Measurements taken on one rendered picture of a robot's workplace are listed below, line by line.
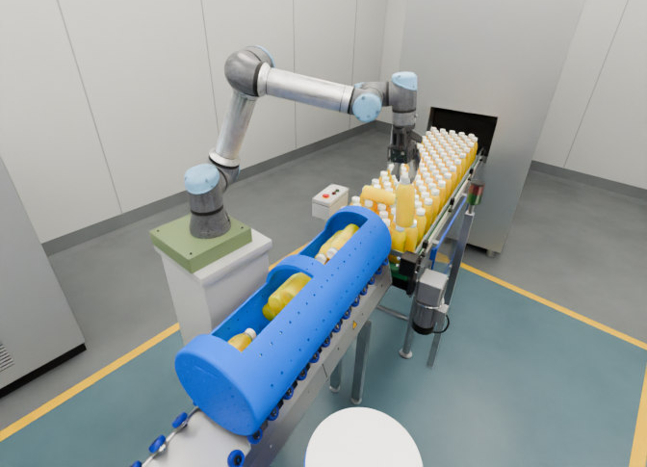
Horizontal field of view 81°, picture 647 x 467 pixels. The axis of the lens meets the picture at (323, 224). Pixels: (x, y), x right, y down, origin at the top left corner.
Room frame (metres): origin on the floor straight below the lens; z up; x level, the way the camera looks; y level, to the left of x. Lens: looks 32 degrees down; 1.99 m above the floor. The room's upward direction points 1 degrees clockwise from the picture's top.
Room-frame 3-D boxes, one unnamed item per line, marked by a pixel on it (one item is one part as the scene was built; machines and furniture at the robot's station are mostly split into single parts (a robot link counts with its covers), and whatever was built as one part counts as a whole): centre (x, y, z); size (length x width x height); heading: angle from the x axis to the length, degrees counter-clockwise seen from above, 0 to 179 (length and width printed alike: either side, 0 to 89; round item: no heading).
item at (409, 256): (1.33, -0.38, 0.95); 0.10 x 0.07 x 0.10; 60
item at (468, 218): (1.55, -0.69, 0.55); 0.04 x 0.04 x 1.10; 60
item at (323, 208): (1.71, -0.03, 1.05); 0.20 x 0.10 x 0.10; 150
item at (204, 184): (1.20, 0.42, 1.38); 0.13 x 0.12 x 0.14; 170
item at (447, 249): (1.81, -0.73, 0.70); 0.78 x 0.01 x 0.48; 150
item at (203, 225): (1.19, 0.42, 1.26); 0.15 x 0.15 x 0.10
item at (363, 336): (1.30, -0.21, 0.31); 0.06 x 0.06 x 0.63; 60
